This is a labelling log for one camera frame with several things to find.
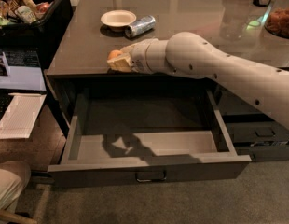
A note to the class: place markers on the beige chair seat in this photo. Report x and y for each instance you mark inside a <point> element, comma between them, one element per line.
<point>14,178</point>

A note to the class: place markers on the silver blue drink can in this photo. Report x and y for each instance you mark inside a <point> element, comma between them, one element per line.
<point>140,26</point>

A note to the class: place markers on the metal drawer handle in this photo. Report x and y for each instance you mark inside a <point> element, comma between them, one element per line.
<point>148,177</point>

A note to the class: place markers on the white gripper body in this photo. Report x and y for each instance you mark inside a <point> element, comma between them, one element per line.
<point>139,58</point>

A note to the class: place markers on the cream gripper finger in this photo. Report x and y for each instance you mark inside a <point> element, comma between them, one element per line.
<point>128,48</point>
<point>121,63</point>

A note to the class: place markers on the white paper bowl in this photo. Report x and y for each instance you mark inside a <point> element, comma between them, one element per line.
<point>118,20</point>

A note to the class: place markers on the lower right closed drawers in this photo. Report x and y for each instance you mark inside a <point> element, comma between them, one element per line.
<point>252,132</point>

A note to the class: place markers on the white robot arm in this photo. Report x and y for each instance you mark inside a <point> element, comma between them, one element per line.
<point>264,87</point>

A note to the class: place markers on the orange fruit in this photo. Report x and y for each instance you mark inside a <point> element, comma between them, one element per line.
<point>114,53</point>

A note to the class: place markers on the white papers stack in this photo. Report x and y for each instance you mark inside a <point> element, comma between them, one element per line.
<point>21,114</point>

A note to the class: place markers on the open grey top drawer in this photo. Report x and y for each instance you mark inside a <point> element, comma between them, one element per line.
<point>112,139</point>

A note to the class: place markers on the glass jar of snacks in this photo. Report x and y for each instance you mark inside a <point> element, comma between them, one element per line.
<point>278,18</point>

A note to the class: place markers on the grey counter cabinet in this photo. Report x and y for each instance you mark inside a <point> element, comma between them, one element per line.
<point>235,27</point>

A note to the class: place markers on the black bin of snacks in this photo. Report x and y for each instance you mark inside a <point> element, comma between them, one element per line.
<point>32,30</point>

